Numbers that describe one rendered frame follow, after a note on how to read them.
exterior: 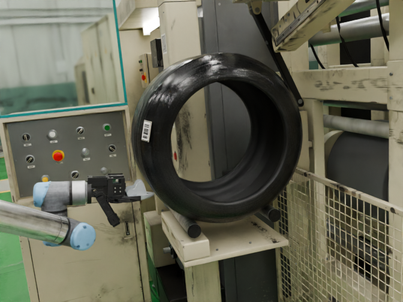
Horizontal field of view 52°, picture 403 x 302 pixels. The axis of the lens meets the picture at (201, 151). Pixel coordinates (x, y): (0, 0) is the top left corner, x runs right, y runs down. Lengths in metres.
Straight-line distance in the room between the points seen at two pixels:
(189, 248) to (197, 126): 0.52
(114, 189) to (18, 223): 0.33
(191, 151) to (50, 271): 0.89
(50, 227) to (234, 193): 0.71
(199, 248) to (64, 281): 0.92
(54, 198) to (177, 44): 0.73
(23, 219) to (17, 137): 0.88
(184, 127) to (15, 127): 0.76
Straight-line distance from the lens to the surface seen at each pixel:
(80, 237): 1.20
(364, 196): 1.29
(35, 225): 1.15
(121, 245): 2.05
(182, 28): 1.62
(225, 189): 1.59
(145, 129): 1.22
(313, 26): 1.49
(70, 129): 1.95
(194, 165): 1.65
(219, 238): 1.50
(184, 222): 1.37
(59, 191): 1.30
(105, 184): 1.32
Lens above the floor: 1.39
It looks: 11 degrees down
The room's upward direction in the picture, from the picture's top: 5 degrees counter-clockwise
